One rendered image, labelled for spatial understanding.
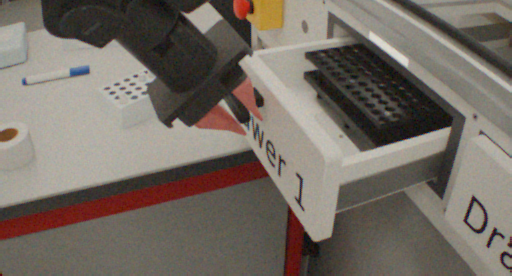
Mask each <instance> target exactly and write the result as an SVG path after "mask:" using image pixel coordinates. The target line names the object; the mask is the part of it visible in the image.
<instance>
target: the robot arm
mask: <svg viewBox="0 0 512 276"><path fill-rule="evenodd" d="M208 1H210V0H40V3H41V4H40V6H41V9H42V10H41V12H42V18H43V24H44V27H45V29H46V30H47V32H49V34H51V35H52V36H55V37H57V38H59V39H61V38H62V39H68V40H72V39H76V40H78V41H80V42H84V43H86V44H88V45H92V46H95V47H96V48H99V49H102V48H104V47H105V46H107V45H108V44H109V43H111V42H112V41H113V40H115V41H116V42H117V43H119V44H120V46H121V47H123V48H124V49H126V51H127V52H128V53H129V54H130V55H133V57H134V58H135V59H136V60H137V61H139V63H140V64H142V65H143V66H144V67H146V68H147V69H148V71H149V72H150V73H152V74H153V75H154V76H156V78H155V79H154V80H153V81H152V82H150V83H149V84H148V86H147V88H146V91H147V93H148V95H149V97H150V100H151V104H152V106H153V109H154V110H155V112H156V115H157V117H158V119H159V121H160V122H162V123H163V124H164V125H165V126H166V127H167V128H168V129H171V128H173V127H174V126H173V123H172V122H173V121H174V120H176V119H177V118H178V119H179V120H180V121H181V122H183V123H184V124H185V125H186V126H187V127H192V126H193V125H194V126H195V127H196V128H198V129H210V130H225V131H230V132H233V133H237V134H240V135H243V136H246V135H247V133H246V131H245V130H244V128H243V127H242V126H241V125H240V124H239V123H238V122H237V121H236V120H235V118H234V117H233V116H232V115H231V114H229V113H228V112H227V111H226V110H225V109H224V108H223V107H222V106H221V105H220V104H219V102H220V101H221V100H222V99H224V98H225V97H226V96H227V95H228V94H229V93H230V92H231V91H232V93H233V94H234V95H235V96H236V97H237V98H238V99H239V100H240V101H241V102H242V103H243V104H244V105H245V106H246V108H247V109H248V110H249V111H250V112H251V113H252V114H253V115H254V116H255V117H256V118H257V119H259V120H260V121H261V122H262V121H263V117H262V115H261V113H260V111H259V110H258V108H257V106H256V103H255V97H254V91H253V86H252V81H251V78H250V76H249V75H248V74H247V73H246V71H245V70H244V69H243V67H241V66H240V65H239V62H240V61H241V60H243V59H244V58H245V57H246V56H247V55H248V56H249V57H250V58H252V56H253V53H254V52H253V50H252V49H251V48H250V47H249V46H248V45H247V43H246V42H245V41H243V40H242V39H241V37H240V36H239V35H238V34H237V33H236V32H235V30H234V28H233V27H231V26H230V25H229V23H228V22H227V21H226V20H225V19H220V20H219V21H217V22H216V23H215V24H214V25H213V26H212V27H211V28H210V29H209V30H208V31H206V32H205V33H203V34H202V33H201V32H200V29H199V28H198V27H197V26H196V25H195V24H193V23H192V22H191V21H190V20H189V19H188V17H187V16H185V15H184V14H183V13H185V14H191V13H192V12H194V11H195V10H196V9H198V8H199V7H201V6H202V5H204V4H205V3H207V2H208Z"/></svg>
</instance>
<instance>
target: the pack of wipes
mask: <svg viewBox="0 0 512 276"><path fill-rule="evenodd" d="M26 30H27V27H26V24H25V23H23V22H20V23H15V24H14V25H9V26H4V27H0V69H2V68H4V67H7V66H11V65H15V64H20V63H24V62H25V61H26V59H27V55H26V52H27V48H28V44H27V37H28V33H27V31H26Z"/></svg>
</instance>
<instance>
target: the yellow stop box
mask: <svg viewBox="0 0 512 276"><path fill-rule="evenodd" d="M245 1H247V2H248V3H249V5H250V11H249V13H247V16H246V19H247V20H248V21H249V22H250V23H251V24H252V25H254V26H255V27H256V28H257V29H258V30H259V31H264V30H270V29H276V28H280V27H282V9H283V0H245Z"/></svg>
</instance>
